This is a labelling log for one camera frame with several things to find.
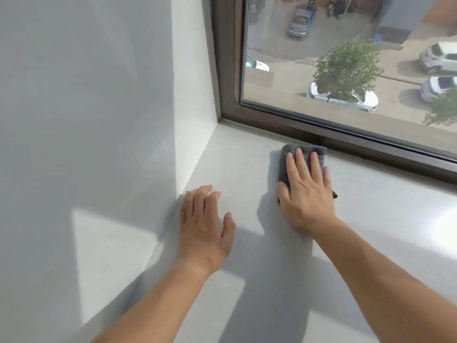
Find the glass window pane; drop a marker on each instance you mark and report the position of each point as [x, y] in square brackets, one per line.
[292, 57]

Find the person's right forearm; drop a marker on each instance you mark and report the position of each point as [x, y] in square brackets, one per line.
[378, 282]

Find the person's right middle finger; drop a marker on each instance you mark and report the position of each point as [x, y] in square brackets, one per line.
[302, 166]

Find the person's left hand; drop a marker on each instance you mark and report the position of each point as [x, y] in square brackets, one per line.
[201, 239]

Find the grey cleaning cloth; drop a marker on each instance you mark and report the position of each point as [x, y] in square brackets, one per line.
[284, 167]

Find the white parked car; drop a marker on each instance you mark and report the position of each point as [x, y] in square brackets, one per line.
[437, 87]
[257, 64]
[439, 55]

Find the person's right thumb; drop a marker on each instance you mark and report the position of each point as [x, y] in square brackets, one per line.
[283, 196]

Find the grey building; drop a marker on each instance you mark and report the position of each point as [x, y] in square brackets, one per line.
[400, 14]

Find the person's left thumb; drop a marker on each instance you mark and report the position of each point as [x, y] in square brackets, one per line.
[228, 228]

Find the person's left middle finger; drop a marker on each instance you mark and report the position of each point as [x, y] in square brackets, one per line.
[201, 200]

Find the brown window frame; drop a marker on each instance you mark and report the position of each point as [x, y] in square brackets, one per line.
[228, 67]

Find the person's right hand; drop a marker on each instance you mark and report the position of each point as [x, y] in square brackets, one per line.
[309, 200]

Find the white car under tree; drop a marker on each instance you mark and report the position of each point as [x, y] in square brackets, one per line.
[364, 101]

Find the grey-blue parked car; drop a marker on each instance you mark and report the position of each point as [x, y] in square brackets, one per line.
[301, 21]

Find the round green tree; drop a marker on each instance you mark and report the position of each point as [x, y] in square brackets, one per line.
[348, 69]

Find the white window sill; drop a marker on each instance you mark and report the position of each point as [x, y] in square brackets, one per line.
[385, 210]

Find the parked motorbikes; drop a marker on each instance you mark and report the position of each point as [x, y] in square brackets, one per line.
[339, 7]

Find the person's right little finger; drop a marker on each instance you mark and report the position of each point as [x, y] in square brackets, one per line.
[327, 180]

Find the person's left forearm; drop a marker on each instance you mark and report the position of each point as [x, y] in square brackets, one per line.
[157, 307]

